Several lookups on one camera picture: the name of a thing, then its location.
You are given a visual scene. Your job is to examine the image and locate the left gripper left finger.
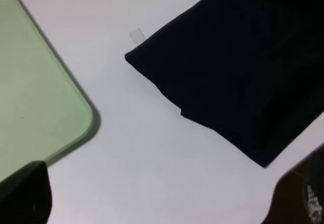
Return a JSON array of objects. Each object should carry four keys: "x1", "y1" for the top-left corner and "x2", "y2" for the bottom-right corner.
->
[{"x1": 1, "y1": 161, "x2": 52, "y2": 224}]

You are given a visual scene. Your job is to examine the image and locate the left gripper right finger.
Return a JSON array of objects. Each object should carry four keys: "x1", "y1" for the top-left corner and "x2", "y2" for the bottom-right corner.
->
[{"x1": 263, "y1": 147, "x2": 323, "y2": 223}]

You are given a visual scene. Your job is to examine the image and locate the black short sleeve shirt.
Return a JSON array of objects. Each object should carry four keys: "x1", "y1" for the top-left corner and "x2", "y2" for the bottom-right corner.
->
[{"x1": 125, "y1": 0, "x2": 323, "y2": 167}]

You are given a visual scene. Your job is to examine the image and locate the green plastic tray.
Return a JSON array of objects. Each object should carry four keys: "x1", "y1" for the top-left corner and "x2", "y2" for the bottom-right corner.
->
[{"x1": 1, "y1": 0, "x2": 99, "y2": 180}]

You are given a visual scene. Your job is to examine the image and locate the clear tape piece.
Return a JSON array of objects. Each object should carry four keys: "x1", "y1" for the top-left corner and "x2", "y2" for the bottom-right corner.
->
[{"x1": 130, "y1": 28, "x2": 146, "y2": 44}]

